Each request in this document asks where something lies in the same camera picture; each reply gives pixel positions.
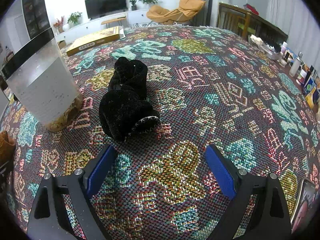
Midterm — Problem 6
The black fabric bundle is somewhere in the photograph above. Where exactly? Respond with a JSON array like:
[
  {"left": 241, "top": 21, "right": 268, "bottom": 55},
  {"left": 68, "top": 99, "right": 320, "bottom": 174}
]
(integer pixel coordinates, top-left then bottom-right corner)
[{"left": 99, "top": 57, "right": 160, "bottom": 142}]

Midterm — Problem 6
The framed photo tablet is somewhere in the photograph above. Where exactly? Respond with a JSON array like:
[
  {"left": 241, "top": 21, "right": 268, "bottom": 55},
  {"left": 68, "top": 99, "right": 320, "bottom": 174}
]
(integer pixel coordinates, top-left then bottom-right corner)
[{"left": 291, "top": 178, "right": 318, "bottom": 233}]

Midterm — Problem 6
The brown plush toy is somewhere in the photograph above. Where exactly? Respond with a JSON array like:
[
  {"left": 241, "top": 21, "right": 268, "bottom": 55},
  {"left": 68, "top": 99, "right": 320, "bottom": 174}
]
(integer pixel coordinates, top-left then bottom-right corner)
[{"left": 0, "top": 131, "right": 16, "bottom": 165}]

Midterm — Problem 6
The clear jar black lid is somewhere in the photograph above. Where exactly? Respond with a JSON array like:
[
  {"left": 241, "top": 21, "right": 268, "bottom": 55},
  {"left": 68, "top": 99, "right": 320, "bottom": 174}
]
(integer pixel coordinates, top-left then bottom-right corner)
[{"left": 1, "top": 28, "right": 83, "bottom": 132}]

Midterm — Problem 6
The colourful woven patterned blanket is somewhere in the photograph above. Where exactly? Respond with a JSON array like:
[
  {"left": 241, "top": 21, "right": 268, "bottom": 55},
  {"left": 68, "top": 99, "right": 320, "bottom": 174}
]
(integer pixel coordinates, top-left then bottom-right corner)
[{"left": 1, "top": 26, "right": 319, "bottom": 239}]

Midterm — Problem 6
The white spray bottle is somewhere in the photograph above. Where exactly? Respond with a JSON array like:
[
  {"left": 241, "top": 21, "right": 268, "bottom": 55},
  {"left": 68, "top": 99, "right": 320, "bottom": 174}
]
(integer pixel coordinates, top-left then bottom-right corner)
[{"left": 289, "top": 51, "right": 303, "bottom": 77}]

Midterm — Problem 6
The yellow flat cardboard box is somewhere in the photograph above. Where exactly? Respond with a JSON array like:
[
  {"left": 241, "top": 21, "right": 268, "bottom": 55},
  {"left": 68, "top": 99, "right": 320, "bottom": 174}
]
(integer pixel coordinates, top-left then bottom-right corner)
[{"left": 66, "top": 25, "right": 125, "bottom": 56}]

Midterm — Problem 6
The white tv cabinet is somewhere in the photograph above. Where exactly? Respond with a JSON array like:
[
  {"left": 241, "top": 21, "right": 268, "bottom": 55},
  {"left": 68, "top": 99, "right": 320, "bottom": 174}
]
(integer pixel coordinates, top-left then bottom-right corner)
[{"left": 55, "top": 9, "right": 151, "bottom": 44}]

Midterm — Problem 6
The green potted plant left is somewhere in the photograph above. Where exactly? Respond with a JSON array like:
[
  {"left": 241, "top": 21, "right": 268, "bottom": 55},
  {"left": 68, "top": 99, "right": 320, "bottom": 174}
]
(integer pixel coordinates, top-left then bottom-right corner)
[{"left": 67, "top": 11, "right": 82, "bottom": 25}]

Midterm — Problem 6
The dark wooden chair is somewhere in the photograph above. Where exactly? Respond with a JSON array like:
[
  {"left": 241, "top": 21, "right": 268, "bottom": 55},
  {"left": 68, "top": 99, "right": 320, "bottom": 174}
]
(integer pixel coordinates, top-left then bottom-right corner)
[{"left": 216, "top": 3, "right": 288, "bottom": 46}]

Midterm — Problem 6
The dark bookshelf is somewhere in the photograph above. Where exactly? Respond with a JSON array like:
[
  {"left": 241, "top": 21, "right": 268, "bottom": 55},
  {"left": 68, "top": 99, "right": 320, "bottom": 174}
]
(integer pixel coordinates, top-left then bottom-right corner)
[{"left": 22, "top": 0, "right": 50, "bottom": 40}]

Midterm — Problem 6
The small wooden bench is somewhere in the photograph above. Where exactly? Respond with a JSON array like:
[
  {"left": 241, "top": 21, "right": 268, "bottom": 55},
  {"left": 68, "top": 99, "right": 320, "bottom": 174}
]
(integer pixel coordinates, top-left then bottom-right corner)
[{"left": 101, "top": 16, "right": 127, "bottom": 28}]

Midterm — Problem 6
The black flat television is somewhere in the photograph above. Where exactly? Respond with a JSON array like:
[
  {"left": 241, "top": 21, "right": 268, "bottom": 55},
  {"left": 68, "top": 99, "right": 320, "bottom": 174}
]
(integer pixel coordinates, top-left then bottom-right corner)
[{"left": 85, "top": 0, "right": 127, "bottom": 19}]

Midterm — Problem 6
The orange lounge chair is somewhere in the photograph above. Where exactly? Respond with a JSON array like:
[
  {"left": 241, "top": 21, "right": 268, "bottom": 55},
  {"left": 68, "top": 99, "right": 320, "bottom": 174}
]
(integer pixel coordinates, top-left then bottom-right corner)
[{"left": 146, "top": 0, "right": 206, "bottom": 25}]

